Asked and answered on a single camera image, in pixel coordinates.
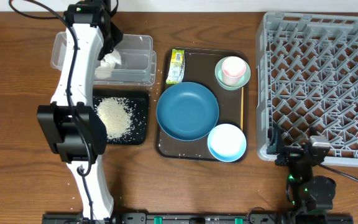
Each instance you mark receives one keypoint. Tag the yellow snack wrapper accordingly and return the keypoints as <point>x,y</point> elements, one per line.
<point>176,70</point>

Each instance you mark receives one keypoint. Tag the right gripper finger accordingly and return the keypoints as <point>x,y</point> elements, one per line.
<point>313,132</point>
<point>276,144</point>

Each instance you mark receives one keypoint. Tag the light blue bowl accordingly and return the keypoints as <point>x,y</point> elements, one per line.
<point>227,143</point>

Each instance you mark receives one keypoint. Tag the dark brown serving tray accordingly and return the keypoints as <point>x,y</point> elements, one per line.
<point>200,68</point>

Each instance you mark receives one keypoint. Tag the white napkin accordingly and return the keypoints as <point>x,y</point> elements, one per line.
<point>108,64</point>

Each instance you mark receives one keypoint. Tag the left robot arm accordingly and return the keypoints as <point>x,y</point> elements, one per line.
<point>69,123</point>

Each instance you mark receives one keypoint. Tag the dark blue plate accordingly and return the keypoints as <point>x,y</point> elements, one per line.
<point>187,111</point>

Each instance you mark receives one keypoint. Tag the clear plastic bin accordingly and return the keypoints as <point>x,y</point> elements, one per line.
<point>138,62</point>

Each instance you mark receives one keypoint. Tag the pile of white rice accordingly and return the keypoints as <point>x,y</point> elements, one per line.
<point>116,114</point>

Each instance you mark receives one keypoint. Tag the green bowl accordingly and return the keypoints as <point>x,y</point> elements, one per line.
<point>219,76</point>

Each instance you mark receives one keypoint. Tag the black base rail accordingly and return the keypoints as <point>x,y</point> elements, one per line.
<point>141,218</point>

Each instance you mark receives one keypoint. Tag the pink cup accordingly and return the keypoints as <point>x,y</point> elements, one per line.
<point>233,69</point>

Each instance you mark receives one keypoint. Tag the grey dishwasher rack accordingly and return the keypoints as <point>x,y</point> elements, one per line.
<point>307,66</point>

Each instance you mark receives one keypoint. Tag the wooden chopstick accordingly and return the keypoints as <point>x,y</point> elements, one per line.
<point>242,109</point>

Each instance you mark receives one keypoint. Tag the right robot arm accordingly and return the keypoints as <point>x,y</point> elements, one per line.
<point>311,195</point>

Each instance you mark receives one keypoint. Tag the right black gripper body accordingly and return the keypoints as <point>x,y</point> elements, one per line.
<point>290,154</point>

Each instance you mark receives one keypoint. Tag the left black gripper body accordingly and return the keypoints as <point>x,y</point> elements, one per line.
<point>114,37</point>

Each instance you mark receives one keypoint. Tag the black plastic tray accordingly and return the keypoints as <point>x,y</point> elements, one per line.
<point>140,104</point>

